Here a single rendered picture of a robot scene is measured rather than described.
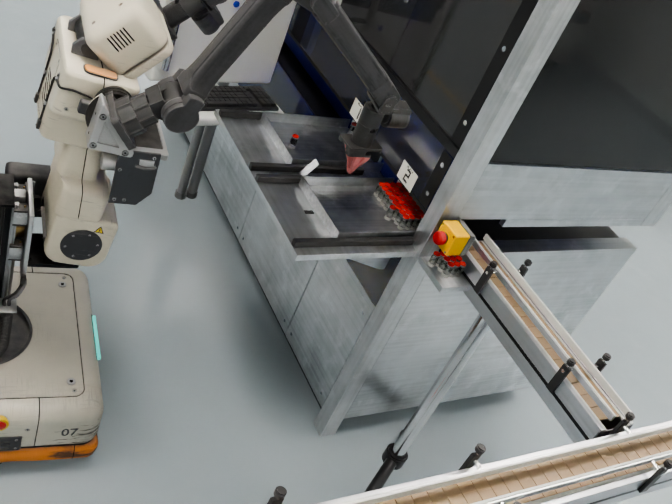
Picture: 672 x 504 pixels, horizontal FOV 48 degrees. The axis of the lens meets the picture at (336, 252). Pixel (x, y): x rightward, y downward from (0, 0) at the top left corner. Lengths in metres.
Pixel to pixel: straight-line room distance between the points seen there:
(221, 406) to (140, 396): 0.28
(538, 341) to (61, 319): 1.42
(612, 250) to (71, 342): 1.84
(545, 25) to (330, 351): 1.33
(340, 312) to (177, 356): 0.65
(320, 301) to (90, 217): 0.99
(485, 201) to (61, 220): 1.14
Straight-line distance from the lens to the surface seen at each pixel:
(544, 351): 2.04
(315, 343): 2.73
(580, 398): 1.98
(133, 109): 1.68
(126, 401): 2.66
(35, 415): 2.27
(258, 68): 2.87
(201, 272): 3.19
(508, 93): 1.96
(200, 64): 1.65
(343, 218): 2.19
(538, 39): 1.92
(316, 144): 2.49
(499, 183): 2.17
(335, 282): 2.58
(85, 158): 1.95
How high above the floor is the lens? 2.07
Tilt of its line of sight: 35 degrees down
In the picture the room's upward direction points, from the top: 25 degrees clockwise
